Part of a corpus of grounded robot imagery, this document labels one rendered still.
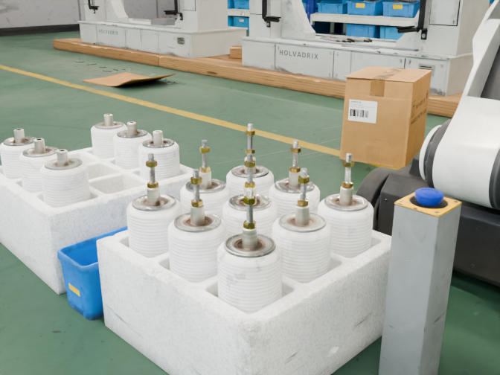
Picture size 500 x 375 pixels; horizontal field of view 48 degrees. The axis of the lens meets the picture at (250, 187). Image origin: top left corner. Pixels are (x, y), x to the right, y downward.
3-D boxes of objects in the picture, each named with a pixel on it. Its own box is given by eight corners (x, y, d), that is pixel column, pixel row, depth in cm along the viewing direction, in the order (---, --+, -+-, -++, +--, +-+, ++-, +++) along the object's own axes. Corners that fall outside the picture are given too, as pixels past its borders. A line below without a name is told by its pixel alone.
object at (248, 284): (292, 348, 88) (296, 245, 82) (251, 378, 82) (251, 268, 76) (248, 324, 95) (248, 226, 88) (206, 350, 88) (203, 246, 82)
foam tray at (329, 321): (250, 258, 132) (250, 186, 126) (395, 326, 106) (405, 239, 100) (104, 326, 106) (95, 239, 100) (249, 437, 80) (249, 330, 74)
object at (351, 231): (376, 303, 101) (384, 210, 94) (326, 311, 98) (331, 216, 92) (353, 277, 109) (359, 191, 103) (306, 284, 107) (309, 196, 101)
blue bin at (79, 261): (178, 255, 134) (176, 208, 129) (209, 271, 126) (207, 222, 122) (61, 303, 114) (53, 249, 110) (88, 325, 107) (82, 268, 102)
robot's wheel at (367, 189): (391, 231, 146) (399, 158, 140) (408, 237, 143) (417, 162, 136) (345, 256, 133) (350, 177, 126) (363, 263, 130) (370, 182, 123)
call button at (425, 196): (422, 197, 84) (423, 184, 83) (447, 204, 81) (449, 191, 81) (408, 204, 81) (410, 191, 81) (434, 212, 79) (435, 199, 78)
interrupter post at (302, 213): (312, 225, 89) (313, 206, 88) (300, 228, 88) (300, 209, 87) (303, 220, 91) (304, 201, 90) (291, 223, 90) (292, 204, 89)
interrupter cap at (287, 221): (335, 228, 89) (335, 223, 88) (296, 238, 85) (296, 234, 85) (306, 211, 95) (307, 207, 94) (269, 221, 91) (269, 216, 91)
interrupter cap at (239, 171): (273, 178, 111) (273, 175, 110) (235, 181, 109) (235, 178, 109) (263, 166, 118) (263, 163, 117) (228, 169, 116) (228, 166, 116)
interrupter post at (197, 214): (197, 228, 88) (196, 209, 87) (187, 224, 90) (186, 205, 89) (208, 224, 90) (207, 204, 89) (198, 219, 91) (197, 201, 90)
